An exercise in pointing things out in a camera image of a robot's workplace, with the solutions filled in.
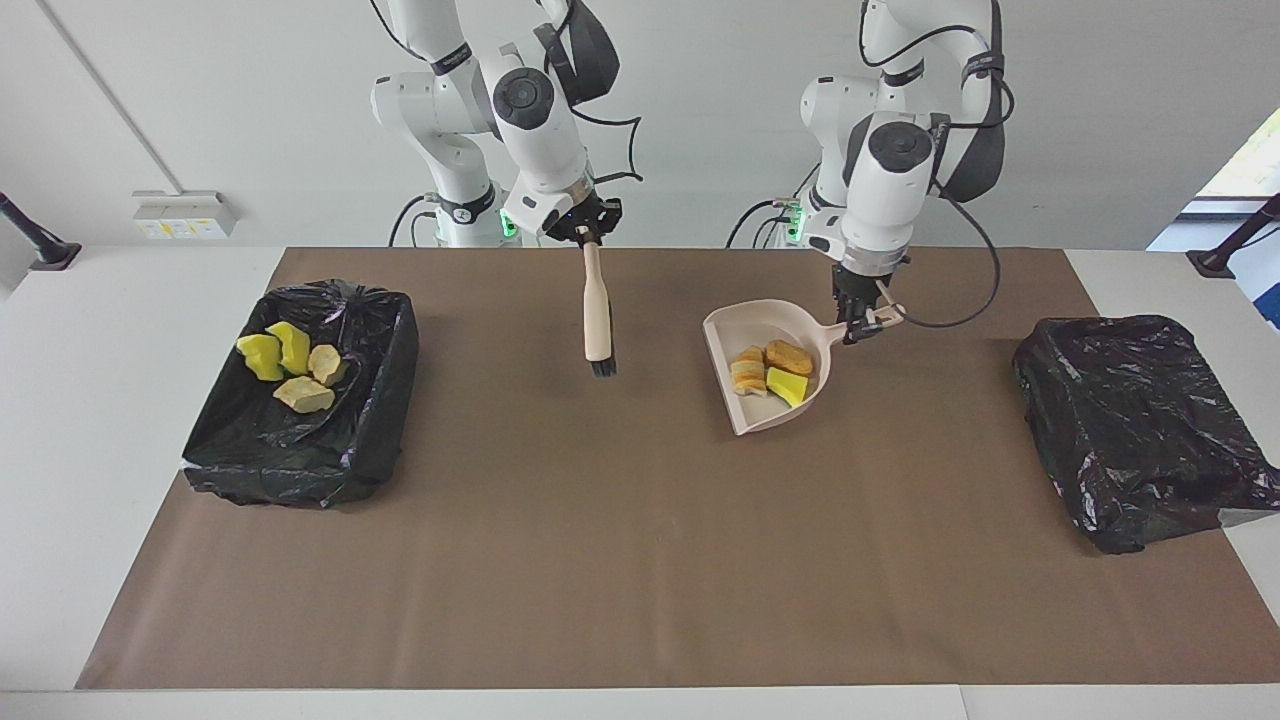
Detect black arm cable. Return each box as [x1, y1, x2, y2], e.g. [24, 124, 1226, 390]
[570, 95, 646, 186]
[860, 0, 1003, 329]

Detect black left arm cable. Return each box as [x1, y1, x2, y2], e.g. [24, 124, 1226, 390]
[860, 0, 1003, 329]

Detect white wall socket box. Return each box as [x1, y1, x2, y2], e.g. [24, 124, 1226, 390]
[132, 190, 239, 241]

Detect bin lined with black bag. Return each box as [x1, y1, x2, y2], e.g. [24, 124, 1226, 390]
[182, 280, 420, 509]
[1012, 315, 1280, 556]

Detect brown paper table mat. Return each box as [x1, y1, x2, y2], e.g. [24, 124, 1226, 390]
[75, 247, 1280, 691]

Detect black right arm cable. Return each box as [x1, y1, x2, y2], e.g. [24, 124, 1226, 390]
[570, 95, 646, 186]

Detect sliced toy bread loaf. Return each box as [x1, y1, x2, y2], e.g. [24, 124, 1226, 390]
[730, 346, 769, 398]

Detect beige plastic dustpan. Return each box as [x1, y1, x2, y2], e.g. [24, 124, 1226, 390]
[702, 299, 906, 437]

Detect brown oval toy bread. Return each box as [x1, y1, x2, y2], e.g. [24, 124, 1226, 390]
[765, 339, 815, 378]

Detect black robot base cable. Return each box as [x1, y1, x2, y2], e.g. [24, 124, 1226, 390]
[727, 155, 823, 249]
[388, 193, 443, 248]

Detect window with dark frame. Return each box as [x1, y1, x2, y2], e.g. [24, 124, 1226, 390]
[1195, 105, 1280, 216]

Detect beige hand brush black bristles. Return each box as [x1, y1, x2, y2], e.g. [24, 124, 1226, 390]
[583, 240, 618, 379]

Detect beige chunk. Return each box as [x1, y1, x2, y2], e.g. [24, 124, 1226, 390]
[272, 376, 336, 415]
[307, 343, 349, 388]

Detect white wall cable duct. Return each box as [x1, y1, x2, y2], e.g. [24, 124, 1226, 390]
[38, 0, 186, 196]

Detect notched yellow sponge piece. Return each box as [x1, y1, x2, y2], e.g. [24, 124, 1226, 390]
[265, 321, 312, 377]

